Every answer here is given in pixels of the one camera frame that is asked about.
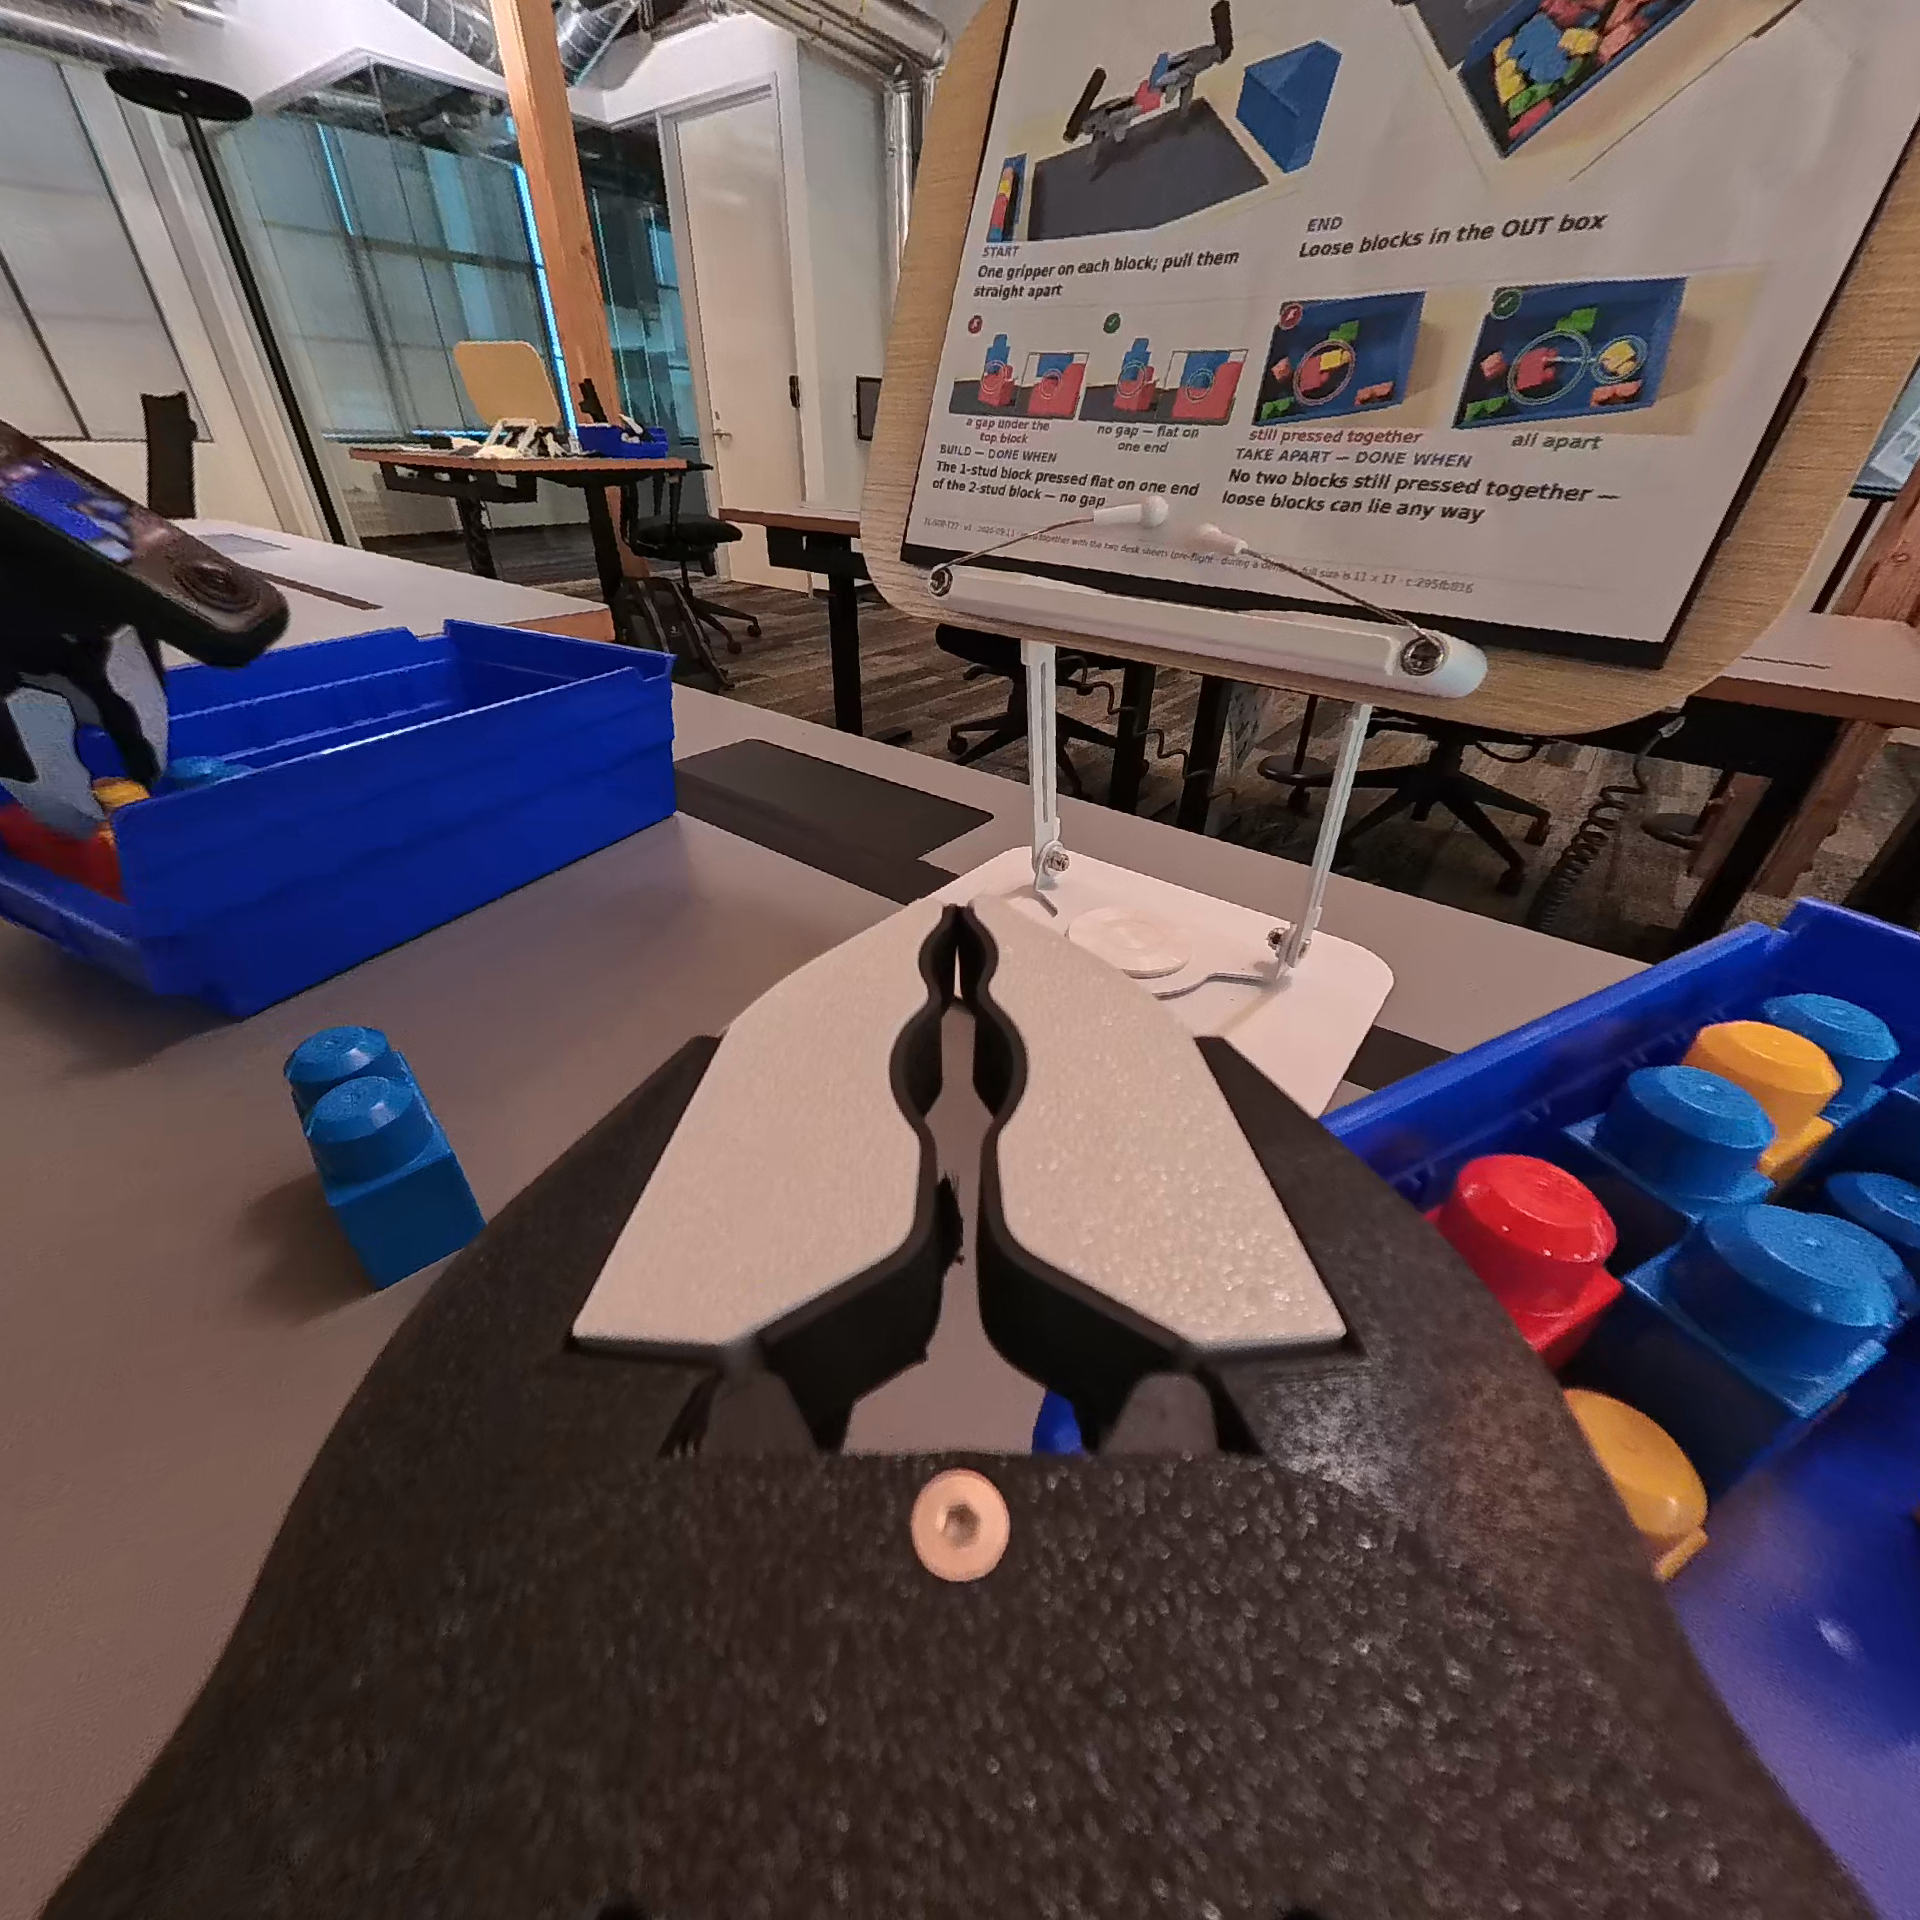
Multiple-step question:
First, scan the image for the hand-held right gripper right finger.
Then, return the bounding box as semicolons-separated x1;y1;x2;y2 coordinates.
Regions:
961;895;1349;1426

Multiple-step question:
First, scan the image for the black coiled cable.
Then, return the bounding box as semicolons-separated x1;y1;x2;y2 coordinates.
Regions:
1551;720;1644;902

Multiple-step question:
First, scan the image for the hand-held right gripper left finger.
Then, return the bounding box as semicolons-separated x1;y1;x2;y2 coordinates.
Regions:
574;901;970;1426

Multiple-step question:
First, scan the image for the wooden support post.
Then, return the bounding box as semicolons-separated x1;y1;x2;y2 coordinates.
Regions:
486;0;633;453

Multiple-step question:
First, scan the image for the printed instruction sheet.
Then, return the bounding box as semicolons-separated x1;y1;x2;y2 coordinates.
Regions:
903;0;1906;648

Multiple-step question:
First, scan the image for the wooden top desk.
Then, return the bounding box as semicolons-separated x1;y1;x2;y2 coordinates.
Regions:
350;439;694;608
1681;608;1920;933
718;503;910;745

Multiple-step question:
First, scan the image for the white door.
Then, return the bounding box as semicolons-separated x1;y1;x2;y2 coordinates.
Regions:
667;89;807;518

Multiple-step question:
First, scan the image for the pile of assorted building blocks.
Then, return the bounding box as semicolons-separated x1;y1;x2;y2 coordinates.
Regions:
1423;989;1920;1584

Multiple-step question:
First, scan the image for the black office chair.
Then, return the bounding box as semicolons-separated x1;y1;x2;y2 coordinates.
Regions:
938;621;1162;769
1257;703;1557;902
620;456;762;694

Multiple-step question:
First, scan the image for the black floor lamp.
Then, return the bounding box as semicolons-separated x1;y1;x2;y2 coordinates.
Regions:
108;65;347;547

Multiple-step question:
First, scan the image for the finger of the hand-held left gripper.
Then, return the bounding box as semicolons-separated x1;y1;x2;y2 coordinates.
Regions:
67;621;171;789
0;674;109;839

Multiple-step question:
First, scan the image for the red mega block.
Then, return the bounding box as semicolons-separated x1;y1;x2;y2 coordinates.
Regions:
0;801;126;904

